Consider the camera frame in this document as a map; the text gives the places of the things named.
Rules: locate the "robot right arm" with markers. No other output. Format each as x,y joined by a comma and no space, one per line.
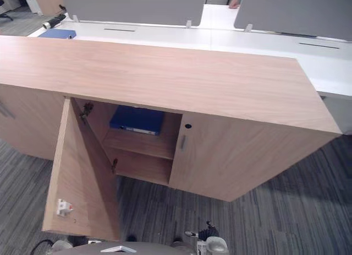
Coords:
215,245

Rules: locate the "open wooden cabinet door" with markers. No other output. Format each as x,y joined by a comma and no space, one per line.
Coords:
79,183

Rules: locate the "closed wooden door with lock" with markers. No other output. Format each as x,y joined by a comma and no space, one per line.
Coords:
233,156

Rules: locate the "person's hand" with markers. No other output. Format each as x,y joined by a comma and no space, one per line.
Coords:
235,0

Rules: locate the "dark robot foot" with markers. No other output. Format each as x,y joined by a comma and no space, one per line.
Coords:
134,237
78,239

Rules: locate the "black and silver cylinder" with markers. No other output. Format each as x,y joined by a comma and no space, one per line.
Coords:
53,21

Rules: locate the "metal door hinge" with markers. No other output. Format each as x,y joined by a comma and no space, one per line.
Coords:
114,165
86,110

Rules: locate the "silver partition bracket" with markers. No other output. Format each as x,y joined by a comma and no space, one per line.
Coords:
248,27
188,24
75,18

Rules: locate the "black office chair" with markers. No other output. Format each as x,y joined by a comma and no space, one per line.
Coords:
4,14

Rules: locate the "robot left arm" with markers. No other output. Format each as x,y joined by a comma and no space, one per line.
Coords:
60,246

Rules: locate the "long wooden office cabinet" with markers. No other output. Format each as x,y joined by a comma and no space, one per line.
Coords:
170,73

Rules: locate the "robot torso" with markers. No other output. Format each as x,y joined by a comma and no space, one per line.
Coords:
123,249

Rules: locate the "tall wooden cabinet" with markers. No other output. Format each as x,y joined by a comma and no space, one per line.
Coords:
48,1

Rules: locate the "wooden cabinet shelf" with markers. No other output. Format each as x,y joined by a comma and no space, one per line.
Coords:
137,145

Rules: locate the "white door latch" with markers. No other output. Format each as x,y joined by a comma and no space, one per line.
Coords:
63,207

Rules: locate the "blue folder with white label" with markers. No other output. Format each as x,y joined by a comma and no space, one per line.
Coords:
137,118

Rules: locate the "wide grey desk partition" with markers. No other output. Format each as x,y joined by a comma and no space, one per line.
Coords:
132,5

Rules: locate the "black round door lock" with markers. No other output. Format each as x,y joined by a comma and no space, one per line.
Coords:
188,126

